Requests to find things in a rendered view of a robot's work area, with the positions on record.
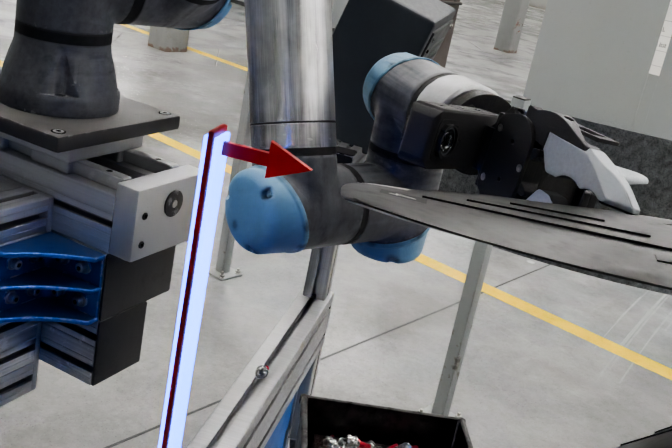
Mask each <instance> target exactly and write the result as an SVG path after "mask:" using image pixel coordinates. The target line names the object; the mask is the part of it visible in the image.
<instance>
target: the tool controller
mask: <svg viewBox="0 0 672 448"><path fill-rule="evenodd" d="M455 13H456V10H455V9H454V8H453V7H451V6H449V5H448V4H446V3H444V2H442V1H440V0H348V2H347V4H346V6H345V8H344V11H343V13H342V15H341V17H340V19H339V21H338V23H337V25H336V27H335V30H334V32H333V34H332V42H333V68H334V94H335V121H336V139H337V140H338V141H339V142H340V143H341V142H344V143H347V144H349V146H350V147H352V146H353V145H355V146H359V147H362V153H363V154H367V152H368V147H369V142H370V139H371V134H372V129H373V125H374V119H373V118H372V117H371V115H370V113H369V112H368V111H367V109H366V106H365V104H364V100H363V85H364V81H365V78H366V76H367V74H368V72H369V71H370V69H371V68H372V67H373V66H374V65H375V64H376V63H377V62H378V61H379V60H380V59H382V58H384V57H386V56H388V55H390V54H394V53H404V52H407V53H409V54H412V55H415V56H418V57H425V58H429V59H431V60H433V59H434V57H435V55H436V53H437V51H438V49H439V48H440V46H441V44H442V42H443V40H444V38H445V36H446V34H447V32H448V30H449V29H451V28H452V26H453V25H452V23H453V20H452V19H453V17H454V15H455Z"/></svg>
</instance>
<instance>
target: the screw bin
mask: <svg viewBox="0 0 672 448"><path fill-rule="evenodd" d="M299 404H300V422H299V427H298V432H297V437H296V442H295V447H294V448H311V445H312V441H314V434H319V435H326V436H331V435H334V437H338V438H341V437H343V438H346V436H347V435H352V436H355V435H356V436H357V437H358V439H360V441H364V442H368V441H370V440H372V441H374V443H377V444H384V445H393V444H398V446H399V445H400V444H402V443H404V442H407V443H409V444H410V445H411V446H414V445H417V446H418V447H419V448H473V445H472V442H471V439H470V436H469V432H468V429H467V426H466V420H465V419H464V418H462V417H460V418H459V417H452V416H446V415H439V414H432V413H425V412H419V411H412V410H405V409H399V408H392V407H385V406H379V405H372V404H365V403H359V402H352V401H345V400H339V399H332V398H325V397H319V396H312V395H306V394H301V395H300V399H299Z"/></svg>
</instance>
